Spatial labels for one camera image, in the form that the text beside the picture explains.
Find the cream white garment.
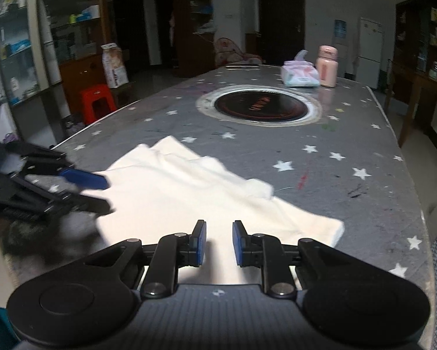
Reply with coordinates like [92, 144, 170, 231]
[86, 136, 344, 284]

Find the red plastic stool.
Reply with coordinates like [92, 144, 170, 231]
[81, 84, 117, 125]

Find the white printed paper bag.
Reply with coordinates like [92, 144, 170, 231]
[101, 43, 129, 89]

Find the round induction cooktop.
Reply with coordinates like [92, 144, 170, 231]
[195, 85, 323, 128]

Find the glass door shelf cabinet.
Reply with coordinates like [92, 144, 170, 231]
[0, 0, 107, 106]

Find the dark flat phone on table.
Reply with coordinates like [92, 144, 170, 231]
[225, 63, 260, 70]

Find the wet wipes pack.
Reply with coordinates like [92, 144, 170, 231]
[280, 50, 320, 88]

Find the colourful kids play tent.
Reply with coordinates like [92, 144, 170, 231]
[214, 37, 262, 68]

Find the pink thermos bottle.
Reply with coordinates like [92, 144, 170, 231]
[316, 45, 338, 88]

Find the water dispenser with bottle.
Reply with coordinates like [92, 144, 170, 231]
[332, 20, 348, 78]

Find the dark wooden side table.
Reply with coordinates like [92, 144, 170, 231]
[383, 61, 437, 148]

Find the white refrigerator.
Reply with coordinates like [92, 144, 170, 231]
[354, 17, 383, 89]

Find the dark wooden door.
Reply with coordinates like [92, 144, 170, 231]
[258, 0, 305, 66]

